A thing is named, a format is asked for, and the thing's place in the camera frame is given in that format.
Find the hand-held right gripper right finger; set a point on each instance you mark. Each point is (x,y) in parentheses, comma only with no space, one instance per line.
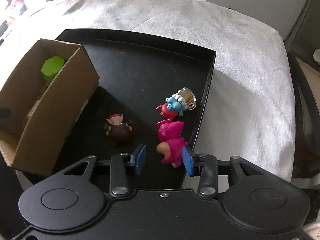
(188,162)

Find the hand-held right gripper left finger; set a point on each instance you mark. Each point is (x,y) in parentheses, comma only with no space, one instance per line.
(140,159)

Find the pink animal figure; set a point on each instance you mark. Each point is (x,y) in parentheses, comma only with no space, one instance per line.
(172,137)

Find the black tray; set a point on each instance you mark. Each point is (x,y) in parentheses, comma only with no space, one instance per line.
(140,80)

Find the brown cardboard box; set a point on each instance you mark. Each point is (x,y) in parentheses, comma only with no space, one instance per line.
(57,120)

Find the green hexagonal toy block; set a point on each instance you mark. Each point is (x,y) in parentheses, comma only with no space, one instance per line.
(53,70)

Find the blue red monster figure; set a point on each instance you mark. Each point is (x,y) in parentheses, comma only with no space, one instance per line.
(172,107)

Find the white fuzzy blanket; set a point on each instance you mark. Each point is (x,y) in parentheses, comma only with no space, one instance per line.
(225,55)

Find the black side table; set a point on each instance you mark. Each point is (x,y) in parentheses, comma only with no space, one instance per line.
(305,120)

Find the instant noodle cup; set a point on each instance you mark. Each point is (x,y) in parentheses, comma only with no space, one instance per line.
(317,57)

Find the dark grey board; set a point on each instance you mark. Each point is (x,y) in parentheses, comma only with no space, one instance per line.
(305,10)

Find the pile of clothes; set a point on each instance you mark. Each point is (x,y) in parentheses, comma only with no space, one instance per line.
(12,0)

